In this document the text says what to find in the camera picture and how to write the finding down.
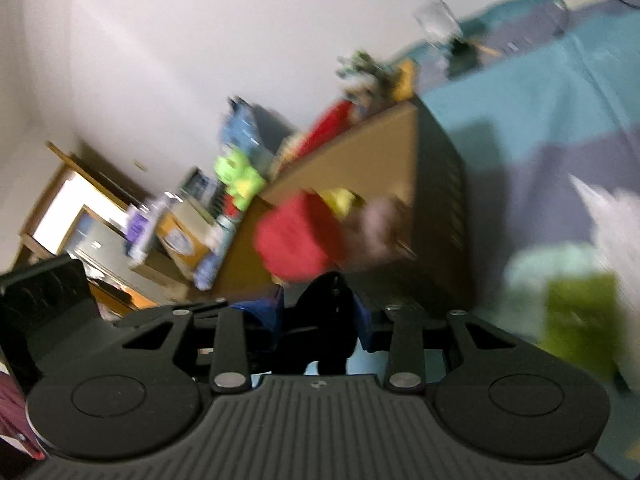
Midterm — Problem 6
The red cylindrical pillow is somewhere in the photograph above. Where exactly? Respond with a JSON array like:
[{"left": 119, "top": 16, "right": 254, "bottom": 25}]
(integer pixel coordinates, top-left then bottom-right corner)
[{"left": 296, "top": 100, "right": 354, "bottom": 158}]

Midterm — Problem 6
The teal and grey bed sheet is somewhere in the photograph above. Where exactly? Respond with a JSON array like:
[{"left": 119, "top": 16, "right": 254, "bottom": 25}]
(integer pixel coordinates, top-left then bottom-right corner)
[{"left": 389, "top": 0, "right": 640, "bottom": 478}]

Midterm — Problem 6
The red plush toy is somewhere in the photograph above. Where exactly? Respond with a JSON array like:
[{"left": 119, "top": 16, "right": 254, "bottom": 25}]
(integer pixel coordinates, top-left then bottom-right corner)
[{"left": 254, "top": 191, "right": 347, "bottom": 282}]

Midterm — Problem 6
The panda plush toy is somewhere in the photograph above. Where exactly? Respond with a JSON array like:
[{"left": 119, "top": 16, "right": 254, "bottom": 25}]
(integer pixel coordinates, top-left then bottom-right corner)
[{"left": 335, "top": 50, "right": 398, "bottom": 105}]

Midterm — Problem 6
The blue plastic bag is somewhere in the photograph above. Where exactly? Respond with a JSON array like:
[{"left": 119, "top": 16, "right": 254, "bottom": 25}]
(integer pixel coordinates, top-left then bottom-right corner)
[{"left": 220, "top": 96, "right": 271, "bottom": 162}]

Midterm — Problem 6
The white plush toy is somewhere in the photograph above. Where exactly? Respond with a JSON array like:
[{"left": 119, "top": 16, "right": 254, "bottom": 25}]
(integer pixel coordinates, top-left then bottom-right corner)
[{"left": 570, "top": 174, "right": 639, "bottom": 392}]

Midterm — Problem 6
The yellow plush toy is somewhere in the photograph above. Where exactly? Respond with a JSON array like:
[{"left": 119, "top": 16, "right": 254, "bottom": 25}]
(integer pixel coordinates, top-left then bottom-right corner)
[{"left": 319, "top": 188, "right": 362, "bottom": 221}]

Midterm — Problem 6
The yellow book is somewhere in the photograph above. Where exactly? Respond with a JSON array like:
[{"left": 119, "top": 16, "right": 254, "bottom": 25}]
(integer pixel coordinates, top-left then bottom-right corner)
[{"left": 392, "top": 58, "right": 418, "bottom": 102}]

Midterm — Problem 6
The green frog plush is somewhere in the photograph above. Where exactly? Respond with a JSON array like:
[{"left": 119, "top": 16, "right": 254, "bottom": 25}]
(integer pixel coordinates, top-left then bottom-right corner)
[{"left": 214, "top": 148, "right": 267, "bottom": 211}]

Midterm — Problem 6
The green and mint towel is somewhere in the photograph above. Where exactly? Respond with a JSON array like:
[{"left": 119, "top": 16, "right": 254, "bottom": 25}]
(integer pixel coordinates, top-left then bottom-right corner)
[{"left": 496, "top": 243, "right": 620, "bottom": 382}]

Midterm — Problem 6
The brown cardboard storage box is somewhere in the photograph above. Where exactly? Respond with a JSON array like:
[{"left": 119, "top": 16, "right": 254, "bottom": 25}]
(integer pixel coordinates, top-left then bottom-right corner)
[{"left": 210, "top": 99, "right": 474, "bottom": 308}]

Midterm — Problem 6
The small yellow paper bag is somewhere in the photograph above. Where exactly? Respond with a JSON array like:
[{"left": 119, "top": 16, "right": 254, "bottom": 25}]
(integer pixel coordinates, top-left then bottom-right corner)
[{"left": 155, "top": 202, "right": 210, "bottom": 281}]

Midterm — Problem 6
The phone stand with mirror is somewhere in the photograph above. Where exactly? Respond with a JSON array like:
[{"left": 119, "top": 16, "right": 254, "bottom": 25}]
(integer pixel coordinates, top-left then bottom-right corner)
[{"left": 414, "top": 0, "right": 480, "bottom": 78}]

